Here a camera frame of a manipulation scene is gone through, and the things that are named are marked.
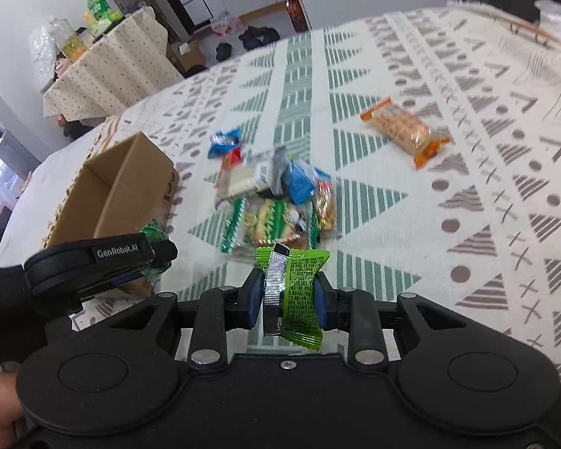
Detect orange cracker packet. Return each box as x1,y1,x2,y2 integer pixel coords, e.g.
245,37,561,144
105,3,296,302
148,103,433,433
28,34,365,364
359,97,452,169

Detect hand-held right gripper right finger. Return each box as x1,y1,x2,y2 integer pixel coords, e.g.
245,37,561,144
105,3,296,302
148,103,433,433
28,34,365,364
315,275,512,368

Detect red brown bottle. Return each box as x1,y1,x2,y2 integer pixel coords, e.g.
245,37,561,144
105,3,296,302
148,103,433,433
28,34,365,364
285,0,310,33

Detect cardboard box on floor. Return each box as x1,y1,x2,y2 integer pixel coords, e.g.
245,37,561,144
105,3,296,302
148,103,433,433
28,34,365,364
167,40,207,76

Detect clear bottle yellow liquid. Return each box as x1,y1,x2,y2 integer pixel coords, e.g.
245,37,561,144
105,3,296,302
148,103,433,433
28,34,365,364
47,15,88,63

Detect brown cardboard box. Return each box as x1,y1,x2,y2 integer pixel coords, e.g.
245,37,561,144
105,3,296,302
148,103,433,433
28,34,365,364
41,131,179,300

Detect blue snack packet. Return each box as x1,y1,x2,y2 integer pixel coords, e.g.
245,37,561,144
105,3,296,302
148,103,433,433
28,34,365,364
208,128,242,159
282,159,332,205

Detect patterned blanket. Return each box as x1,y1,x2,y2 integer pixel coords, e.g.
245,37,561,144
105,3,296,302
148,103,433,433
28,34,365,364
0,4,561,384

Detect green striped biscuit packet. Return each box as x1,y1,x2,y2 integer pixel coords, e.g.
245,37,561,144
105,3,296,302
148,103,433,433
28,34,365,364
219,195,319,254

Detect grey silver snack packet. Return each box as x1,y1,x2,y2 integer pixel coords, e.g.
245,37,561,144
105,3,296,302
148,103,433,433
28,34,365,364
259,147,291,197

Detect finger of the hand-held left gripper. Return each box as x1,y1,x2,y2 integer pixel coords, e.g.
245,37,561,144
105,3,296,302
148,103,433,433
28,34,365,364
142,238,178,273
79,266,143,301

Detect green soda bottle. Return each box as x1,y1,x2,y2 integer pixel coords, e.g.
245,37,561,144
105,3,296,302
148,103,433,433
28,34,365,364
83,0,119,34

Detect red white plastic bag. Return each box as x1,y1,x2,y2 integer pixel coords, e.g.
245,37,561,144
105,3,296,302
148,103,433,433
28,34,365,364
210,12,243,37

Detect small orange snack packet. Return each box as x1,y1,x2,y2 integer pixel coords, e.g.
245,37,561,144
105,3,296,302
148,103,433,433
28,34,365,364
312,180,338,233

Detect table with dotted tablecloth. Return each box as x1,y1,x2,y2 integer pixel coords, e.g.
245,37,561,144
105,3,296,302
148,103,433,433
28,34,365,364
42,7,186,127

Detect black shoes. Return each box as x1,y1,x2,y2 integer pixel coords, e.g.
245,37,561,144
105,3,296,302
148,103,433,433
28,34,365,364
238,25,280,50

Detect clear plastic bag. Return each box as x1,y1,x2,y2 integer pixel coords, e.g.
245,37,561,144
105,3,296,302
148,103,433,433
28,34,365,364
30,23,59,89

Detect white cracker packet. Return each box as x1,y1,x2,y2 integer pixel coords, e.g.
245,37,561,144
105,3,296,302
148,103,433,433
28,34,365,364
214,161,274,210

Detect small green snack packet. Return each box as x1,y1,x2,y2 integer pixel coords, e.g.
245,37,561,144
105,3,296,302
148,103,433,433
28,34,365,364
122,219,170,297

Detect green snack packet silver seam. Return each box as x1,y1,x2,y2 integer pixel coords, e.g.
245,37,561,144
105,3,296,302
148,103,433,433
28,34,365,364
255,243,332,351

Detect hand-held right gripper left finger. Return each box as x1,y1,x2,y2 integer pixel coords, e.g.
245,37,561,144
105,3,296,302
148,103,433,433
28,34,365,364
104,269,265,369

